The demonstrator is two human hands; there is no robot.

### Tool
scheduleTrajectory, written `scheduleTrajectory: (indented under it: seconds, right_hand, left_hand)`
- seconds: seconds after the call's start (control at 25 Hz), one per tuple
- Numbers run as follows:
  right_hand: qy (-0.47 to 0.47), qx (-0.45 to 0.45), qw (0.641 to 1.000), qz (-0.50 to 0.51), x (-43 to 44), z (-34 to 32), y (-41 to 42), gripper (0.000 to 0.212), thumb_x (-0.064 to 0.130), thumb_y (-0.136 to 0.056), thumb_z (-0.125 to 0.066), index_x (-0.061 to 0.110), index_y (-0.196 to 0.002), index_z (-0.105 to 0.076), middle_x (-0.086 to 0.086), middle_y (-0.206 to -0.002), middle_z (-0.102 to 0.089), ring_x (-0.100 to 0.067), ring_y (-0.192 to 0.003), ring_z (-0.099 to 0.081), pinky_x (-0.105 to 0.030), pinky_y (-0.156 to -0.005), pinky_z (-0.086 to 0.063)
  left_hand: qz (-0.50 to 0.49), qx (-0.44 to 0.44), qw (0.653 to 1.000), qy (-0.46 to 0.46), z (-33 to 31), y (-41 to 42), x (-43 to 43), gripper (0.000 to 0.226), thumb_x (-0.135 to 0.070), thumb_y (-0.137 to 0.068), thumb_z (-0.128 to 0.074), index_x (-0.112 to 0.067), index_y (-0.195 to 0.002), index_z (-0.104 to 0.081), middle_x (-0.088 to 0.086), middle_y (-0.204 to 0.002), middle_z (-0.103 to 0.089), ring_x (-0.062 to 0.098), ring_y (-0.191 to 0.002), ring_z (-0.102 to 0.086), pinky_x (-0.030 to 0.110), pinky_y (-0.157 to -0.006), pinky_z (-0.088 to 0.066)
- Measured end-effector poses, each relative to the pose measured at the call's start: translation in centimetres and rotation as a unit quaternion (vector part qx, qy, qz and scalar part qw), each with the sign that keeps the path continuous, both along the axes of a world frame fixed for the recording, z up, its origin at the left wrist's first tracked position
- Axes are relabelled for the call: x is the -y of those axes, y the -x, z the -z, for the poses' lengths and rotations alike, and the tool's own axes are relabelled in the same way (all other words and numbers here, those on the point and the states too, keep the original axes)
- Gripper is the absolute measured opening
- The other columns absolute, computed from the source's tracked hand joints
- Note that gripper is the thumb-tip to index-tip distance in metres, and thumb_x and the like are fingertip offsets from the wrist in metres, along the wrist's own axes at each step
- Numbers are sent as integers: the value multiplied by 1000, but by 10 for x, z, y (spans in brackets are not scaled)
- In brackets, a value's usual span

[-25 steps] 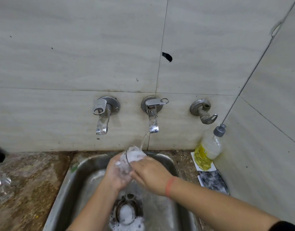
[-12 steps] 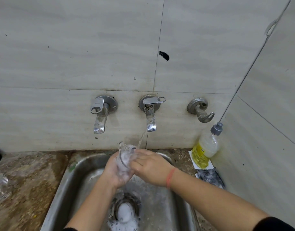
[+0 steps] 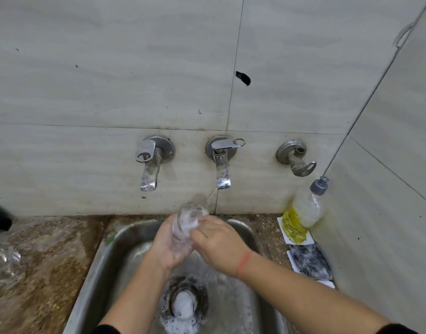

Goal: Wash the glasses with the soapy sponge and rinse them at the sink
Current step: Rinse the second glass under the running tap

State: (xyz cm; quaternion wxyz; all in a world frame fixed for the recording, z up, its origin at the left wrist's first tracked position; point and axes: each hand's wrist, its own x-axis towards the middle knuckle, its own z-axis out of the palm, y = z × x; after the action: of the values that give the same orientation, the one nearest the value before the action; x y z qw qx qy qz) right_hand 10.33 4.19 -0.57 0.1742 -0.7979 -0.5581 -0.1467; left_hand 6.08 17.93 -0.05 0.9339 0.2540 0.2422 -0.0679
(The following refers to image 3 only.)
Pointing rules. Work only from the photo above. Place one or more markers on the person's left hand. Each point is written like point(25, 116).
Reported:
point(169, 246)

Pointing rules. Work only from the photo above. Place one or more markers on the person's right hand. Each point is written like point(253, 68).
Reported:
point(223, 246)

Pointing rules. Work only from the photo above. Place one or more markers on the clear glass cup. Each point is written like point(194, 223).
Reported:
point(4, 266)
point(188, 219)

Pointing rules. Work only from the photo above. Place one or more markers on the yellow dish soap bottle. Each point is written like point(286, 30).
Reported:
point(303, 212)

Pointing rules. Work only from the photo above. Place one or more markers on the dark speckled sponge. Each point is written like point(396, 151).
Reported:
point(312, 260)

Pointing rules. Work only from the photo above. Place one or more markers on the person's left forearm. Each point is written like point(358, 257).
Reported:
point(129, 302)

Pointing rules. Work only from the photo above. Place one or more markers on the person's right forearm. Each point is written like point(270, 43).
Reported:
point(313, 299)

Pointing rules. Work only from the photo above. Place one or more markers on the orange wrist thread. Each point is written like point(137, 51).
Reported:
point(244, 264)

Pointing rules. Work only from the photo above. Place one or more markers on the metal sink drain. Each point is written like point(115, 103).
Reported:
point(185, 302)

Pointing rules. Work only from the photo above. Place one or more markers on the stainless steel sink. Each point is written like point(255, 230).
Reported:
point(98, 278)

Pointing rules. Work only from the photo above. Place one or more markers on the black tape piece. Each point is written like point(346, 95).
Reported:
point(243, 78)

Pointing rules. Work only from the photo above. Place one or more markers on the black right sleeve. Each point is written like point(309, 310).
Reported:
point(397, 329)

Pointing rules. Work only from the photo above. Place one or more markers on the chrome wall tap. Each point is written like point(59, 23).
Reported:
point(221, 153)
point(153, 151)

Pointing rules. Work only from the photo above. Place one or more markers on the grey wall valve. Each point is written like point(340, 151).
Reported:
point(293, 154)

